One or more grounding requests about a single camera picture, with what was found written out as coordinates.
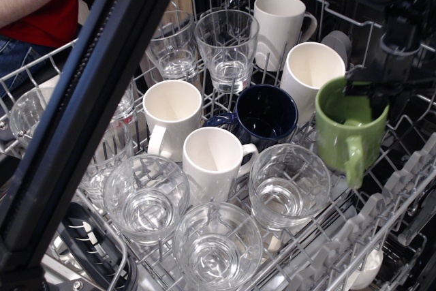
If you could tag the white mug centre front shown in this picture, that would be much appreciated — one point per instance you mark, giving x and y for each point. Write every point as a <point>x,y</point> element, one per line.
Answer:
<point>213,159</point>

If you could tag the grey round plastic clip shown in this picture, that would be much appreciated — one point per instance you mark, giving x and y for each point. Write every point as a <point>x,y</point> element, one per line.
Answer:
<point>340,43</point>

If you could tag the clear glass front right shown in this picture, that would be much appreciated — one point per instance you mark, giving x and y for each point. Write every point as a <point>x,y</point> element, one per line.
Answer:
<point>288,185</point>

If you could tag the white bowl lower rack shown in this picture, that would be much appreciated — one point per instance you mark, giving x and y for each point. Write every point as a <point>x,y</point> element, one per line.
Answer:
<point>361,279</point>

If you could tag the tall clear glass left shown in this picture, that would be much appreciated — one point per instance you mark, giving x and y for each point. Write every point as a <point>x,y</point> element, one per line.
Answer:
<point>126,109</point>

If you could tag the white mug back row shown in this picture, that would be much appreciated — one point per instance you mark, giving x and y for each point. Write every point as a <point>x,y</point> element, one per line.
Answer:
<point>283,24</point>

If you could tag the grey wire dishwasher rack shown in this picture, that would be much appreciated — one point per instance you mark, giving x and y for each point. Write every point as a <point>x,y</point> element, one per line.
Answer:
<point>53,238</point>

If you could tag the white mug tilted right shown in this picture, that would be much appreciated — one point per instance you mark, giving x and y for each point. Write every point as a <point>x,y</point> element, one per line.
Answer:
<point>308,66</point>

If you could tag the clear glass left lower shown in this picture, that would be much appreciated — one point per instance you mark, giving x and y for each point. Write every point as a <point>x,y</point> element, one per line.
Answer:
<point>114,148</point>

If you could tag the black rack handle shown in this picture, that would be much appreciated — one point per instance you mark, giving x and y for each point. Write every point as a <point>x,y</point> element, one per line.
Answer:
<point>95,250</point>

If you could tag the clear glass front left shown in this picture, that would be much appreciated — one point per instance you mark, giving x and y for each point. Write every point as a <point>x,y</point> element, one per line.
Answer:
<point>145,197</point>

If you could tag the person in red shirt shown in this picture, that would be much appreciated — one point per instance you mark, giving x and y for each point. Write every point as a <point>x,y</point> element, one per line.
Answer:
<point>31,29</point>

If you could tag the clear glass far left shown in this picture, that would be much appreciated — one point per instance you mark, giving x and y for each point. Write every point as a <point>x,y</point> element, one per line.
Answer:
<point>27,112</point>

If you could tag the white mug centre left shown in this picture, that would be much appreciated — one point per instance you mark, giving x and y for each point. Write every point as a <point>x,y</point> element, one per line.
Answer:
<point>173,110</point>

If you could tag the clear glass front centre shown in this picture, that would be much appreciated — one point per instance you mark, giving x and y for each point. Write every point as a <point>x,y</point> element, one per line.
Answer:
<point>217,246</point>

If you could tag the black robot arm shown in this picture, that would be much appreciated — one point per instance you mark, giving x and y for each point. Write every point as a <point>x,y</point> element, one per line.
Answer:
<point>407,23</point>

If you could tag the green ceramic mug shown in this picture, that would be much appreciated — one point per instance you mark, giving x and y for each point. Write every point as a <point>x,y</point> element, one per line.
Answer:
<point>348,133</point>

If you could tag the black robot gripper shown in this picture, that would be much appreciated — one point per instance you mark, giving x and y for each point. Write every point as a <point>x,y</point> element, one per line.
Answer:
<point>392,72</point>

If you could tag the grey plastic tine holder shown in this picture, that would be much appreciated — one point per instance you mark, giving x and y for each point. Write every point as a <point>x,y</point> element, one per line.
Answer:
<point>361,234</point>

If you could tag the clear glass back centre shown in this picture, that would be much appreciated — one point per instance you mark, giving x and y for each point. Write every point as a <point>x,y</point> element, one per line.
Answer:
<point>227,41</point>

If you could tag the dark blue ceramic mug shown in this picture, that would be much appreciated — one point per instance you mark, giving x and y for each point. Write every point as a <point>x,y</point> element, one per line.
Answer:
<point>264,115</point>

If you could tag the clear glass back left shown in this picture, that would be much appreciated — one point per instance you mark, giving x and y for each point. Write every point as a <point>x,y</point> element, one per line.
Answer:
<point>173,48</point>

